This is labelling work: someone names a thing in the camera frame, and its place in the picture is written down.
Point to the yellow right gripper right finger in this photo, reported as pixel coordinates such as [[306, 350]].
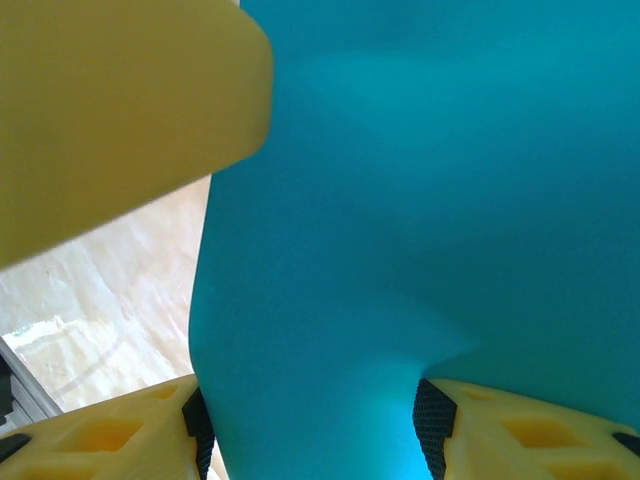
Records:
[[525, 440]]

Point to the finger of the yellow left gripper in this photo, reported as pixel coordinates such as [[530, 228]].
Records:
[[125, 100]]

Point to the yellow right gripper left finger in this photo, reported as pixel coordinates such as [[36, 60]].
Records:
[[100, 440]]

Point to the teal cloth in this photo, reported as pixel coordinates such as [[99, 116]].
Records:
[[400, 200]]

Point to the long aluminium rail beam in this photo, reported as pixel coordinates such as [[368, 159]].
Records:
[[20, 390]]

